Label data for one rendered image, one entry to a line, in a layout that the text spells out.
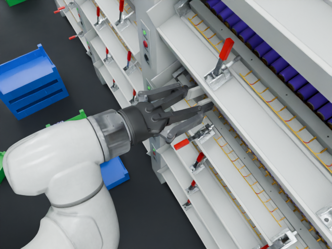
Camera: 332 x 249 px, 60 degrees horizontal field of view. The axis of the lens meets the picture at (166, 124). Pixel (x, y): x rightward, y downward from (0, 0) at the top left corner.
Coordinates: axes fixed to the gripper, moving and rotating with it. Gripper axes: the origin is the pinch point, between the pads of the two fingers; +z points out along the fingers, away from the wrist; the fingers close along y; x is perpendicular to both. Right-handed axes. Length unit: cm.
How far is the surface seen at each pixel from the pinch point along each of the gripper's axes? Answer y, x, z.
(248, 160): -16.2, 3.5, 0.3
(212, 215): -15.9, 45.9, 5.0
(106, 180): 28, 84, -15
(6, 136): 77, 89, -50
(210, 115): -3.1, 3.7, 0.1
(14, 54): 135, 86, -30
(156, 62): 12.9, -0.7, -5.2
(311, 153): -24.0, -13.9, -2.7
